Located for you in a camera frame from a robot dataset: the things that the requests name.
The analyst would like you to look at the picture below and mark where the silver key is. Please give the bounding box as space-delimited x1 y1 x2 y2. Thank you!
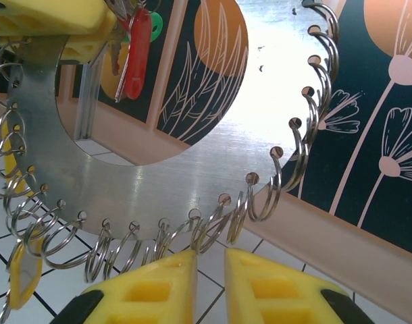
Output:
104 0 136 104

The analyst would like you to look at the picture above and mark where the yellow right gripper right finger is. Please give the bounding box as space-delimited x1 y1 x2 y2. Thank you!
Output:
224 248 376 324

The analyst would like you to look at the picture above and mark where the aluminium corner post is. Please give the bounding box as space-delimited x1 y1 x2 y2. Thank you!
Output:
73 62 101 141

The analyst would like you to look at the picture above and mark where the green key tag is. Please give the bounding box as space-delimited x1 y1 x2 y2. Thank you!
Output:
147 11 164 43

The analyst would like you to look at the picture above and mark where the wall panel with leaf outlines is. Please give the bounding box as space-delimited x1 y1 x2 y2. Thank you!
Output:
151 0 251 146

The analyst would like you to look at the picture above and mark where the yellow key tag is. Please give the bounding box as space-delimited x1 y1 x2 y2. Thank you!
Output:
8 232 44 310

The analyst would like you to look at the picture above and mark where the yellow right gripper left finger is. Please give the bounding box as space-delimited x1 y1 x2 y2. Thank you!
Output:
59 249 199 324

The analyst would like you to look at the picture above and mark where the wall panel with pink flowers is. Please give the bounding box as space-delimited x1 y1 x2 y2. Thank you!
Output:
282 0 412 257

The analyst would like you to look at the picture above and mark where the red key tag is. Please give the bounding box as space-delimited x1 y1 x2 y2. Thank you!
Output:
120 7 153 101

